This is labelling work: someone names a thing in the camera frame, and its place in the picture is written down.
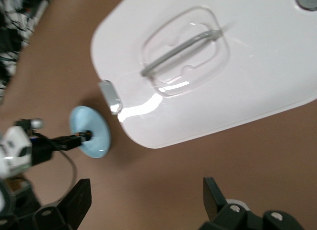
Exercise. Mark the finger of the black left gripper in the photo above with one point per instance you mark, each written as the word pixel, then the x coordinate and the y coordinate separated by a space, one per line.
pixel 67 138
pixel 67 145

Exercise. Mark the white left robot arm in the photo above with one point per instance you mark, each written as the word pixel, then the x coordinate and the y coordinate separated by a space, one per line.
pixel 15 140

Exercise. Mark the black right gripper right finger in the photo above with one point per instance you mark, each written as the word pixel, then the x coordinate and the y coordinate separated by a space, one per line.
pixel 223 215

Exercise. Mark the brown table cover mat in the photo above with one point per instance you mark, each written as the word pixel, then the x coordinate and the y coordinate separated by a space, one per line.
pixel 173 178

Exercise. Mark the white lidded rectangular container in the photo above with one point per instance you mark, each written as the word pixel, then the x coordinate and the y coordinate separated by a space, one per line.
pixel 247 103

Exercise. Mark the light blue round plate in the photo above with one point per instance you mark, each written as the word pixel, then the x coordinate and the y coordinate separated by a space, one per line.
pixel 81 118

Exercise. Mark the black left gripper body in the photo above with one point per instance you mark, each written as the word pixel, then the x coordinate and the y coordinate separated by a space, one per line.
pixel 40 150

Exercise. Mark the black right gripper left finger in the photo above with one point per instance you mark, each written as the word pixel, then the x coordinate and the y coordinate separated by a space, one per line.
pixel 74 205

